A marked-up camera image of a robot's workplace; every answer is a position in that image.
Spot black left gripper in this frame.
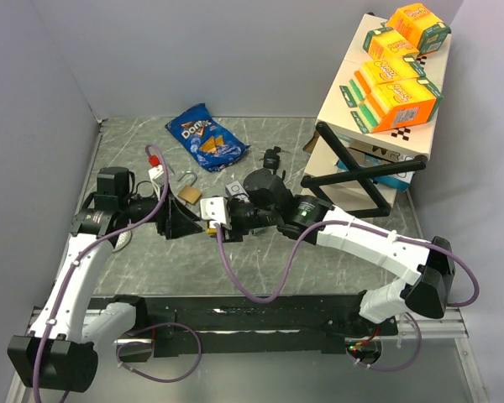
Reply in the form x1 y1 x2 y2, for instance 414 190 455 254
120 181 202 238

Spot black padlock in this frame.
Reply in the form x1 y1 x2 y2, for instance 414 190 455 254
262 146 281 171

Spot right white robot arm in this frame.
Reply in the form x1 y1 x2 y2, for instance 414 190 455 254
225 169 455 335

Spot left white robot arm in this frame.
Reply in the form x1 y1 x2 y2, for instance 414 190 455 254
8 164 202 398

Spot brass padlock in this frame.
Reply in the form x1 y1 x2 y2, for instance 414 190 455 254
177 170 202 206

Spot purple white toothpaste box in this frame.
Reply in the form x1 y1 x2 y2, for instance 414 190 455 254
225 181 249 202

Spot white mesh scrubbing pad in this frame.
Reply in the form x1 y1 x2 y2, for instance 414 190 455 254
113 231 133 253

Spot blue Doritos chip bag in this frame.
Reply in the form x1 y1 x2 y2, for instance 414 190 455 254
165 103 249 172

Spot blue box under shelf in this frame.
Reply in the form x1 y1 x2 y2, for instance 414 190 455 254
334 159 416 192

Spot orange sponge pack front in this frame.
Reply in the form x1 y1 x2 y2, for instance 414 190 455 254
350 78 443 134

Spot orange sponge pack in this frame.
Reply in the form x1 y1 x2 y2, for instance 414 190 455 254
385 3 451 55
363 27 419 60
350 78 443 134

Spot orange sponge pack top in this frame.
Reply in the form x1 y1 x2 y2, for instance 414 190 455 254
385 3 451 55

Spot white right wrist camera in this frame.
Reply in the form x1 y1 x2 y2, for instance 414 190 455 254
200 196 231 228

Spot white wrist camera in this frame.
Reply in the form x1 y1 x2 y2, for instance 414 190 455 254
148 154 165 189
200 196 231 228

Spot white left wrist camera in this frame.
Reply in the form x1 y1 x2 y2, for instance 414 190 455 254
148 154 165 189

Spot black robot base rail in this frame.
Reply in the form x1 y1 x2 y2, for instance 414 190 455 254
87 293 400 358

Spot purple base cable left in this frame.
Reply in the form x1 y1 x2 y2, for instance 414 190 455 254
116 322 202 383

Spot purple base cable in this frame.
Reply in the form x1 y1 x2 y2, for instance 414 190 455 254
116 322 202 383
352 312 423 373

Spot white shelf with black frame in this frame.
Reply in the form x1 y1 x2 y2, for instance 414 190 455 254
301 13 451 218

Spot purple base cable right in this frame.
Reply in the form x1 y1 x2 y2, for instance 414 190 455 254
352 312 423 373

